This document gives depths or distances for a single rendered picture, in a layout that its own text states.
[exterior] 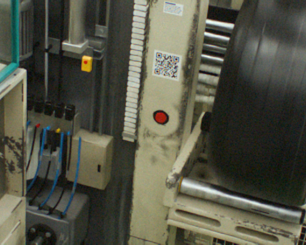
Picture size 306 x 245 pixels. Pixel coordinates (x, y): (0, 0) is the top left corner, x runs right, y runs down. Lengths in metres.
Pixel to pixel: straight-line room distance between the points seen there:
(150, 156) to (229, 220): 0.29
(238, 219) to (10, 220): 0.60
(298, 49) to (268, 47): 0.07
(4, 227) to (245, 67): 0.71
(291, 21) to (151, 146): 0.57
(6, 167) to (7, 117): 0.15
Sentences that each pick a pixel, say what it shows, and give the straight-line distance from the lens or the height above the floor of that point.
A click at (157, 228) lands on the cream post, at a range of 2.17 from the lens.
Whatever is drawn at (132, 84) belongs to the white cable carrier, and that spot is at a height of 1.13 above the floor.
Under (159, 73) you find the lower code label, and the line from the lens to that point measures 1.90.
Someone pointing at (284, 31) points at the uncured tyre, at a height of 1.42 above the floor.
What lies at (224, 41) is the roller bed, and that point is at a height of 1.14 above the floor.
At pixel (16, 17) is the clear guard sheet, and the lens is 1.66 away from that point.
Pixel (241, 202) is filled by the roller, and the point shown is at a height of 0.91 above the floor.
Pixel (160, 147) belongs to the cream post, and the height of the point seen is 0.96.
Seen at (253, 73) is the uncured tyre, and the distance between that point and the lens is 1.65.
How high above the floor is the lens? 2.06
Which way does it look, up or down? 31 degrees down
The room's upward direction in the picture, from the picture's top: 6 degrees clockwise
